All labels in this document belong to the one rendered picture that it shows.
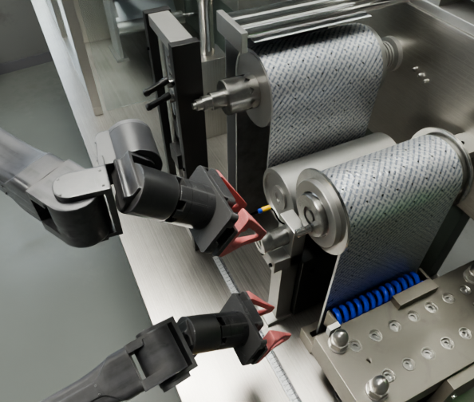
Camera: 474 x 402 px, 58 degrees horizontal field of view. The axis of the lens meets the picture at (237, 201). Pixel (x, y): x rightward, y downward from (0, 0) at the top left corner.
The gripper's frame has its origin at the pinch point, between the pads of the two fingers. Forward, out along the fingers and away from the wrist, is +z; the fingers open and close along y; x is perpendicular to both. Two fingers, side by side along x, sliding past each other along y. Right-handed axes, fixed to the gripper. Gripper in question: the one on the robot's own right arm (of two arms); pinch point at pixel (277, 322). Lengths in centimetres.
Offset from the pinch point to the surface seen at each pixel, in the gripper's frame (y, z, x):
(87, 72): -102, -10, -6
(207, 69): -73, 11, 16
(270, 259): -8.2, -1.3, 7.6
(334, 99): -23.4, 6.9, 34.4
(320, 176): -7.4, -4.6, 26.9
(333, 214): -1.8, -4.0, 24.3
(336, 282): 0.3, 6.7, 10.8
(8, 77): -322, 8, -118
